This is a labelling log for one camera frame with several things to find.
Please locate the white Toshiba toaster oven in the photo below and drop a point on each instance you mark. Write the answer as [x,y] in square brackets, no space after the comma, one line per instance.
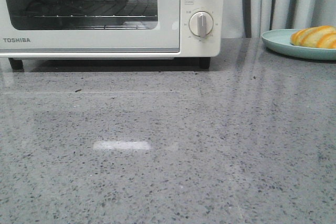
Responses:
[190,45]

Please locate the lower oven dial knob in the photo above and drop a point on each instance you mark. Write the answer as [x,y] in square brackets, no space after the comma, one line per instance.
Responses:
[201,24]

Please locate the grey pleated curtain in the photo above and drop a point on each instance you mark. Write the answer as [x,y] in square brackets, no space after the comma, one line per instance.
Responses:
[250,18]

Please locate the metal wire oven rack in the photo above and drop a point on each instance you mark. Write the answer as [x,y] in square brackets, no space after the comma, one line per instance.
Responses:
[91,14]

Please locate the glass oven door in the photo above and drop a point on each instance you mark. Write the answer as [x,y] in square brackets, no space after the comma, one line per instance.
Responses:
[16,36]

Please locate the light green plate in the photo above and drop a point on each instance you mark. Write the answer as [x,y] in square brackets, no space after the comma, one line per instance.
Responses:
[279,41]

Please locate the striped croissant bread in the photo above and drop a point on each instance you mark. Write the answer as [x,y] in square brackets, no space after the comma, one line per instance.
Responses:
[315,37]

